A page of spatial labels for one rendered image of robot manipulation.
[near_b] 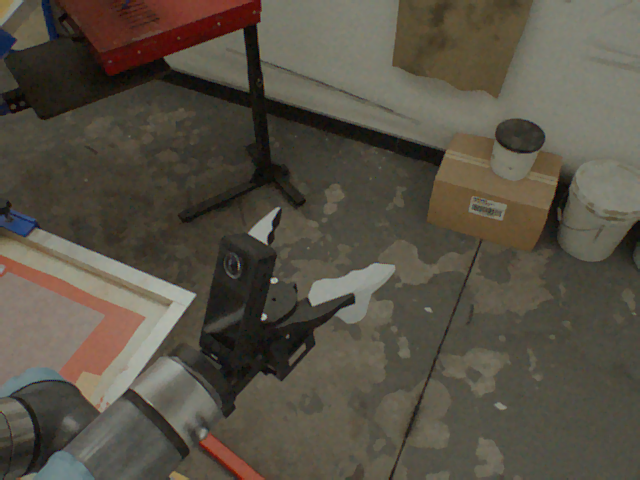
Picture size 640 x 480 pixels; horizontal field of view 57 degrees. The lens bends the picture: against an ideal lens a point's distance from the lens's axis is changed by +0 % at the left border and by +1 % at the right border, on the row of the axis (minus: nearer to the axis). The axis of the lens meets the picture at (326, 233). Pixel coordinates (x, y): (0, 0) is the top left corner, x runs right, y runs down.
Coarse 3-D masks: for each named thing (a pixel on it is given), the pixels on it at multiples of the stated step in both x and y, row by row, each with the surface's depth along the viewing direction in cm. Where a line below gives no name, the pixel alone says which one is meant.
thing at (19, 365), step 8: (0, 352) 132; (0, 360) 130; (8, 360) 130; (16, 360) 130; (0, 368) 129; (8, 368) 129; (16, 368) 129; (24, 368) 129; (0, 376) 128; (8, 376) 128; (0, 384) 127
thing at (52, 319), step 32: (0, 256) 149; (0, 288) 143; (32, 288) 142; (64, 288) 143; (0, 320) 137; (32, 320) 137; (64, 320) 137; (96, 320) 137; (128, 320) 137; (32, 352) 132; (64, 352) 132; (96, 352) 132
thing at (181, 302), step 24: (24, 240) 150; (48, 240) 148; (72, 264) 147; (96, 264) 143; (120, 264) 143; (144, 288) 138; (168, 288) 138; (168, 312) 134; (168, 336) 131; (144, 360) 126; (120, 384) 123
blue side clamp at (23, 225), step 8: (0, 216) 151; (16, 216) 151; (24, 216) 150; (0, 224) 149; (8, 224) 149; (16, 224) 149; (24, 224) 149; (32, 224) 149; (16, 232) 148; (24, 232) 148
